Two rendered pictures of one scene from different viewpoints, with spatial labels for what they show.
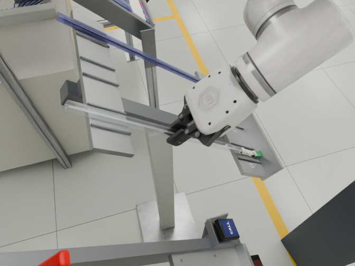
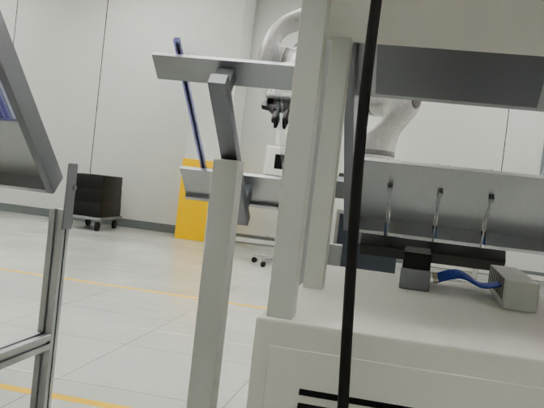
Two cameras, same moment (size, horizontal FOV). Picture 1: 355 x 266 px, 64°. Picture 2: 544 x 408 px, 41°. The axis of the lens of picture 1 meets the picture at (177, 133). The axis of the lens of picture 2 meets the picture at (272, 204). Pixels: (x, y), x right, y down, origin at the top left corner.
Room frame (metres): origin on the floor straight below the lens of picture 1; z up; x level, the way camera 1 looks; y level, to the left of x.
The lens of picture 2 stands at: (-0.50, 1.53, 0.78)
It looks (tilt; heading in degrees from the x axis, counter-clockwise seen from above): 2 degrees down; 298
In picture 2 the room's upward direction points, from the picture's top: 6 degrees clockwise
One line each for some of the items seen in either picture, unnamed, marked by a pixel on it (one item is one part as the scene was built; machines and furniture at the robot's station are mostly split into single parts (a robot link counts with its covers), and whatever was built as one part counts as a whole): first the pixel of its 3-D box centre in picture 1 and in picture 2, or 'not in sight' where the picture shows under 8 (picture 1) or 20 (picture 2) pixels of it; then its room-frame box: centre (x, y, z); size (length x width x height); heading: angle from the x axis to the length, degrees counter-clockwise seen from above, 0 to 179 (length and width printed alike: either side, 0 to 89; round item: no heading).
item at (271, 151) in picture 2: not in sight; (289, 155); (2.78, -4.99, 1.03); 0.44 x 0.37 x 0.46; 22
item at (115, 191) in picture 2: not in sight; (95, 201); (5.09, -4.86, 0.30); 0.64 x 0.44 x 0.60; 109
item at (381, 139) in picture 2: not in sight; (388, 116); (0.25, -0.59, 1.00); 0.19 x 0.12 x 0.24; 169
